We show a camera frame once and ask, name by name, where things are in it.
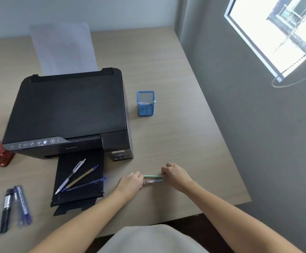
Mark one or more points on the patterned pink pen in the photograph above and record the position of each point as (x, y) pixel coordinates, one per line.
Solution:
(151, 182)

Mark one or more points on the blue ballpoint pen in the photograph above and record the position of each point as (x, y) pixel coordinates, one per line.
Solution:
(86, 183)

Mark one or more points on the person's right forearm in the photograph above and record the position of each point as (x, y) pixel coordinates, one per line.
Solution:
(243, 217)

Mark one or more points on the person's left hand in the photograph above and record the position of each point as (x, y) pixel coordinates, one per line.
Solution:
(128, 183)

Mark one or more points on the clear blue patterned pen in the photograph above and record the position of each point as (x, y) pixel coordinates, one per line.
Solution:
(17, 205)
(24, 205)

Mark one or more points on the black inkjet printer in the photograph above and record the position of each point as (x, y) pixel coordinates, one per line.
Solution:
(68, 121)

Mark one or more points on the person's right hand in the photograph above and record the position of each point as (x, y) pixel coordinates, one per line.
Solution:
(174, 174)

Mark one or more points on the pen in holder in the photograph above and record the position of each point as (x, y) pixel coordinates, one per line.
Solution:
(147, 103)

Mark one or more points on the window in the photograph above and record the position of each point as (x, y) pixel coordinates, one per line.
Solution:
(276, 31)

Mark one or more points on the blue mesh pen holder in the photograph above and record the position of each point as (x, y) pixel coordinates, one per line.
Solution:
(145, 104)

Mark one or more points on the person's left forearm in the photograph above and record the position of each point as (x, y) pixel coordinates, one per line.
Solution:
(86, 218)

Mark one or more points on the white paper sheet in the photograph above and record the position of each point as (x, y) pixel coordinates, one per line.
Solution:
(63, 47)

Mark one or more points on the person's right fingers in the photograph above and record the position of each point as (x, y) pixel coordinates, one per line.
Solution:
(166, 171)

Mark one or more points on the mint green pen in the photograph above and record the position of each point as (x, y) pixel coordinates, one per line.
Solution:
(153, 176)

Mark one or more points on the white and blue pen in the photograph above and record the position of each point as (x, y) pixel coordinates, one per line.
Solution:
(70, 176)

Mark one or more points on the brown cardboard pen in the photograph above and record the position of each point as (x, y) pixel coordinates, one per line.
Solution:
(82, 177)

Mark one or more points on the black marker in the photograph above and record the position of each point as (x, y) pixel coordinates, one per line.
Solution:
(6, 209)

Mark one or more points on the person's white clothing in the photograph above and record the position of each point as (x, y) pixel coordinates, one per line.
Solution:
(149, 239)

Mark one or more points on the person's left fingers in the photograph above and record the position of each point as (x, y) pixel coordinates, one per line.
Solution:
(139, 179)

